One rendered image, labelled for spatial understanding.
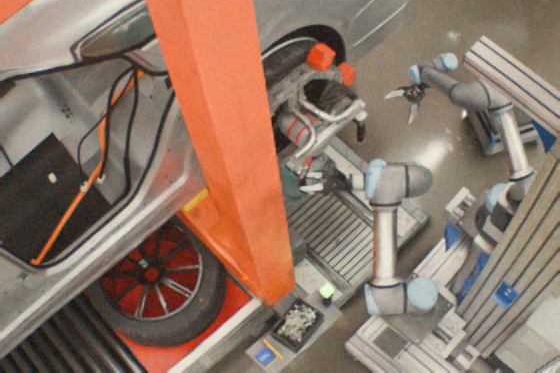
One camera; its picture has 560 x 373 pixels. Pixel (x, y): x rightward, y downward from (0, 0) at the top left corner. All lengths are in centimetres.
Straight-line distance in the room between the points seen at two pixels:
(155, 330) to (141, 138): 85
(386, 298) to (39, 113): 179
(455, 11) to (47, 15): 309
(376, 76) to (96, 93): 182
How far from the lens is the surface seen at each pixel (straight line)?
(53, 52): 200
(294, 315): 283
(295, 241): 311
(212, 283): 298
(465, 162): 382
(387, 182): 225
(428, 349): 263
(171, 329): 295
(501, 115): 257
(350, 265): 344
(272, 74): 265
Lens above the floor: 328
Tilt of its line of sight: 61 degrees down
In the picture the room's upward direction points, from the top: 8 degrees counter-clockwise
